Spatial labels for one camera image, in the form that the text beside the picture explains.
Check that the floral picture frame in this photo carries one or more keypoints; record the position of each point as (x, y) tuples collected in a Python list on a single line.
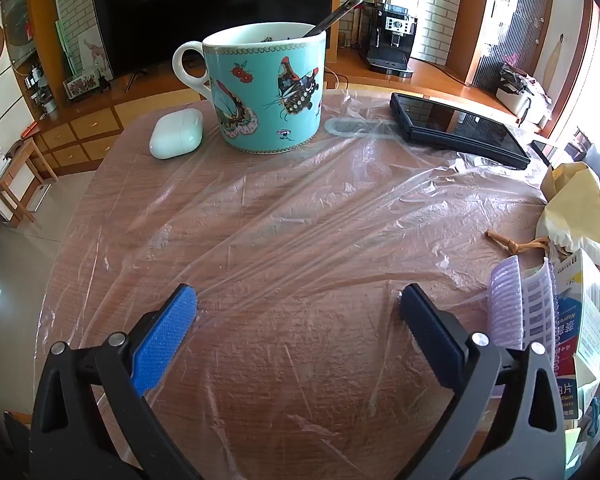
[(82, 85)]

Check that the white floor appliance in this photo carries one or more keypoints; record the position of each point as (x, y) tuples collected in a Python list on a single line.
[(40, 197)]

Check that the black tablet in case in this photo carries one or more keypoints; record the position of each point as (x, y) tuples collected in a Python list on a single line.
[(455, 125)]

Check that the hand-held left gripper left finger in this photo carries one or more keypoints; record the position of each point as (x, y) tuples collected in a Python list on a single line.
[(165, 330)]

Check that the giraffe picture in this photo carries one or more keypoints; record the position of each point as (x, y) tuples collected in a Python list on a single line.
[(94, 52)]

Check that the white and black bag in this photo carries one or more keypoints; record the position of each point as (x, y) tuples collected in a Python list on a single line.
[(517, 97)]

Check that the small wooden side table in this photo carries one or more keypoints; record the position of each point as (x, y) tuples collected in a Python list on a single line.
[(20, 152)]

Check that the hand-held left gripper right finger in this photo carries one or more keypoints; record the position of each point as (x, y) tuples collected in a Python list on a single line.
[(430, 335)]

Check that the yellow cloth pouch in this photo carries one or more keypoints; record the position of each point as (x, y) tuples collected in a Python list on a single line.
[(575, 210)]

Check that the turquoise butterfly mug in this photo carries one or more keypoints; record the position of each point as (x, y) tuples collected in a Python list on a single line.
[(260, 90)]

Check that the black coffee machine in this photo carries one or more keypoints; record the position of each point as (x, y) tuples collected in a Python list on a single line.
[(392, 35)]

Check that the clear plastic table cover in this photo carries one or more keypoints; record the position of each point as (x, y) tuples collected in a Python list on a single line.
[(280, 220)]

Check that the white blue open medicine box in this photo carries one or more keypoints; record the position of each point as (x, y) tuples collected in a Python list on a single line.
[(580, 310)]

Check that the metal spoon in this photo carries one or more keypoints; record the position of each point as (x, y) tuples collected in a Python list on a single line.
[(337, 12)]

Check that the white earbuds case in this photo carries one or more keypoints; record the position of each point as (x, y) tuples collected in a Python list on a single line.
[(176, 132)]

